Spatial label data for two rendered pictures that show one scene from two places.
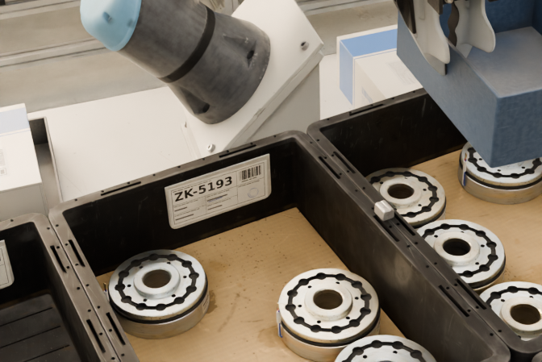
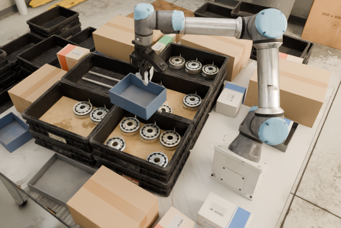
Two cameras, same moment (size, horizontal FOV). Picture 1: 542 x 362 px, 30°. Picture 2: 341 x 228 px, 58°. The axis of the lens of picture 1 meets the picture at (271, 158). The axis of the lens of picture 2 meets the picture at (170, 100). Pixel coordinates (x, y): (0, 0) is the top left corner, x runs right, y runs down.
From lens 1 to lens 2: 1.85 m
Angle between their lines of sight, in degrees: 92
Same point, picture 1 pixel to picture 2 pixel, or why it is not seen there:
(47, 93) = not seen: outside the picture
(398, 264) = not seen: hidden behind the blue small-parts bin
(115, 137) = (274, 163)
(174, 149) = not seen: hidden behind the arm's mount
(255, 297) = (178, 112)
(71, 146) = (279, 154)
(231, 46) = (238, 141)
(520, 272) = (138, 141)
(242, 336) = (173, 106)
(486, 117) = (133, 78)
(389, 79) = (218, 201)
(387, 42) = (237, 221)
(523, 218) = (145, 155)
